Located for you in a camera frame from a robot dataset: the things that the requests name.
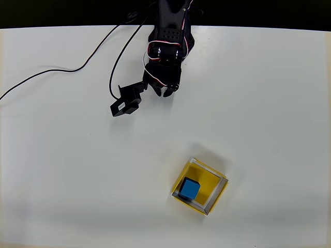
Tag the yellow square tray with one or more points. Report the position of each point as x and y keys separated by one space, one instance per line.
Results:
x=207 y=178

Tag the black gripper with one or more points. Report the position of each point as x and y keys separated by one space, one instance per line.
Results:
x=161 y=83

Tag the black webcam on bracket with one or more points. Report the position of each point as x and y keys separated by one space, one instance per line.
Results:
x=126 y=103

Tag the blue cube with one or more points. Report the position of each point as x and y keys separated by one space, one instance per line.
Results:
x=190 y=189

